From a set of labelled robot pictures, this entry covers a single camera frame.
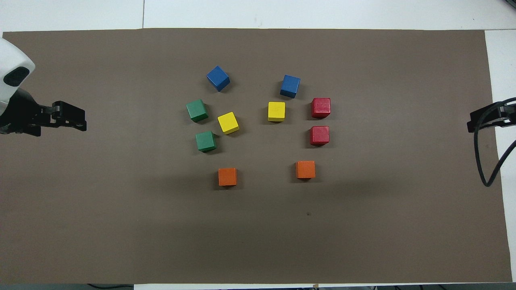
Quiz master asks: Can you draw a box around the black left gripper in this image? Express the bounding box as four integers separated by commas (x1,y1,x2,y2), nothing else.
0,88,87,137

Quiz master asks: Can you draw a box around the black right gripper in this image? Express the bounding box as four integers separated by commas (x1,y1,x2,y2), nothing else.
467,101,516,133

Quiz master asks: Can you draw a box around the green wooden cube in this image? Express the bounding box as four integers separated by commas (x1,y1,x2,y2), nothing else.
186,99,209,123
195,130,217,153

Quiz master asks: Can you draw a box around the red wooden cube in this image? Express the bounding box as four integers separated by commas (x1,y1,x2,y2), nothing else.
309,126,330,146
311,97,331,119

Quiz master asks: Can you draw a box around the blue wooden cube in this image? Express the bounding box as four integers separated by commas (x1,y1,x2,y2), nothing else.
206,65,231,92
280,75,301,99

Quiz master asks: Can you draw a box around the yellow wooden cube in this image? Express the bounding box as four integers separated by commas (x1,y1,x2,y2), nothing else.
217,112,240,135
268,101,286,122

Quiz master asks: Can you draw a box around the orange wooden cube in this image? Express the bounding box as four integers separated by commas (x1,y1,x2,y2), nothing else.
218,168,238,187
295,161,316,180

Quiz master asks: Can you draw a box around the brown table mat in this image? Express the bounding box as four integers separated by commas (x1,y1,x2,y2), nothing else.
0,27,513,285

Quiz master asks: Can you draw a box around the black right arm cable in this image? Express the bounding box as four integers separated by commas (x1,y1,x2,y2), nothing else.
474,97,516,187

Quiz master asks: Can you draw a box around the black floor cable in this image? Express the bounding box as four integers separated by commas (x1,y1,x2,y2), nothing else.
87,283,134,290

